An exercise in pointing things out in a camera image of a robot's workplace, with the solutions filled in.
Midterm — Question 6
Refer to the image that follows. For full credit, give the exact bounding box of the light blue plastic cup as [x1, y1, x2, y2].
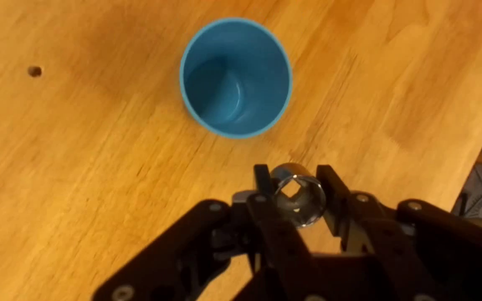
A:
[178, 17, 295, 141]

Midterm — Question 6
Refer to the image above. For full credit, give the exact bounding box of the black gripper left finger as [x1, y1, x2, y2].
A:
[93, 163, 317, 301]

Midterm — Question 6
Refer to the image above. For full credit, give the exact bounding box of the silver metal socket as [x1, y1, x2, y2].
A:
[270, 161, 329, 230]

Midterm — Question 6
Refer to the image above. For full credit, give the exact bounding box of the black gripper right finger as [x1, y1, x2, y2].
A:
[315, 163, 482, 301]

